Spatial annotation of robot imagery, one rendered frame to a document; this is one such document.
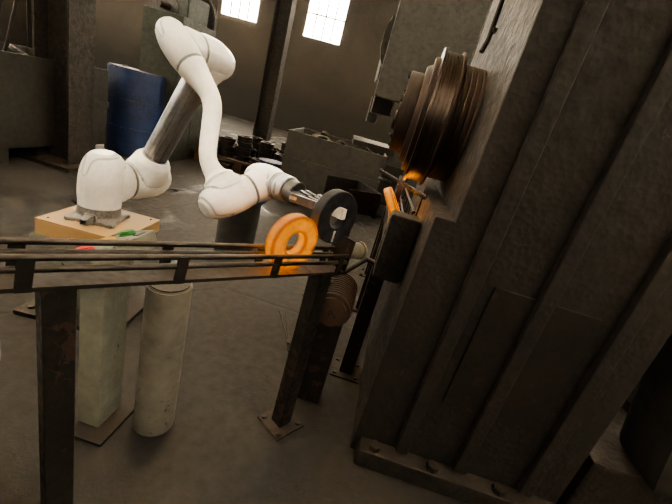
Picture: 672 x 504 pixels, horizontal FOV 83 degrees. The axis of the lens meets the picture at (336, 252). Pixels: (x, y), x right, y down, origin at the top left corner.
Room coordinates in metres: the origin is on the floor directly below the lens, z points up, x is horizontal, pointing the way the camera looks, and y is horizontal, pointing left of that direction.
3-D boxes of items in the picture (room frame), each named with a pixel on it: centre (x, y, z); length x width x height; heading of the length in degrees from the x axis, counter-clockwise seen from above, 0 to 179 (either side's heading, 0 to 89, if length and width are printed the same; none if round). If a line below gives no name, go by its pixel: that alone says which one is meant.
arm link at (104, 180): (1.42, 0.97, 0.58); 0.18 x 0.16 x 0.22; 163
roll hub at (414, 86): (1.51, -0.11, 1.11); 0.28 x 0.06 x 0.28; 176
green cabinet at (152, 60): (4.60, 2.31, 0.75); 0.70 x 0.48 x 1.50; 176
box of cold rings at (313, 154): (4.29, 0.27, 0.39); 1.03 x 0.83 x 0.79; 90
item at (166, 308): (0.90, 0.42, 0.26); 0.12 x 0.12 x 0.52
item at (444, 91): (1.50, -0.20, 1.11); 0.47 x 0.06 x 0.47; 176
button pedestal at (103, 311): (0.88, 0.58, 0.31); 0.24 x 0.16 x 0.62; 176
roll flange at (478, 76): (1.49, -0.29, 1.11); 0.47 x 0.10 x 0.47; 176
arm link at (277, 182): (1.19, 0.21, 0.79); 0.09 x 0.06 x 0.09; 141
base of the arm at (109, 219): (1.39, 0.97, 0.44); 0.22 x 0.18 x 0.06; 12
